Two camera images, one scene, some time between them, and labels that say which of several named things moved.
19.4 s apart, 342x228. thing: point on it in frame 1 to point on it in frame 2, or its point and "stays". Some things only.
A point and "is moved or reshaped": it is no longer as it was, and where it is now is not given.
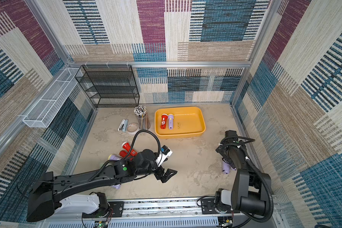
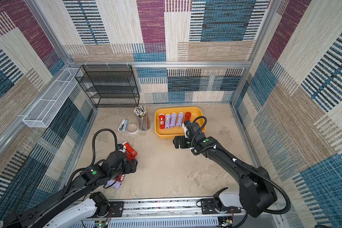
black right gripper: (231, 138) to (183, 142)
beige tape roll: (132, 128) stays
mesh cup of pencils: (144, 122) stays
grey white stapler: (123, 126) stays
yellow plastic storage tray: (188, 122) stays
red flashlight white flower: (164, 117) stays
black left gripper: (160, 177) to (128, 169)
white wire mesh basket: (43, 112) stays
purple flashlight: (226, 168) is moved or reshaped
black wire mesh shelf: (109, 86) stays
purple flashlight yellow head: (170, 121) is moved or reshaped
